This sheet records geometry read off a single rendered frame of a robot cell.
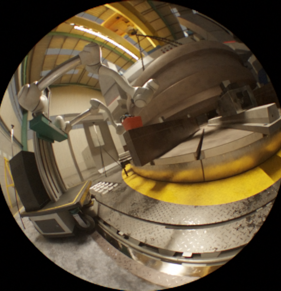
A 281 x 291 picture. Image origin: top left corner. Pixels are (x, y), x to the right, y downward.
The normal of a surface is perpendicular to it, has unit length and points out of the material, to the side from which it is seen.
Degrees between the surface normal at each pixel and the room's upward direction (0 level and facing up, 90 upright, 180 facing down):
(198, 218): 0
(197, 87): 90
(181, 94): 90
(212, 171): 90
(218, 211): 0
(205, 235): 0
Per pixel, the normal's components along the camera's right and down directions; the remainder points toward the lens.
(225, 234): -0.37, -0.93
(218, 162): -0.62, 0.25
